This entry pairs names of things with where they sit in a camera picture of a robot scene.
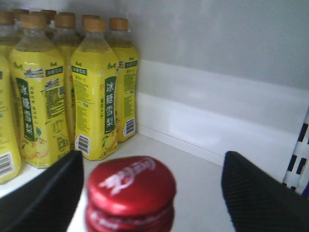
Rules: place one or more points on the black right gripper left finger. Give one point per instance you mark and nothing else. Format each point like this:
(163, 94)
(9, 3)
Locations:
(48, 202)

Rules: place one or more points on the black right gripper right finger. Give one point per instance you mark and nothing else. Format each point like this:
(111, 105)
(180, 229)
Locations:
(256, 202)

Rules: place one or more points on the red coke aluminium bottle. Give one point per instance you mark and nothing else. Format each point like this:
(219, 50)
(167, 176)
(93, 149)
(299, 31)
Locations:
(132, 194)

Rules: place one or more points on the white shelf unit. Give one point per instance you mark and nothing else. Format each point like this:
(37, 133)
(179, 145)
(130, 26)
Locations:
(189, 118)

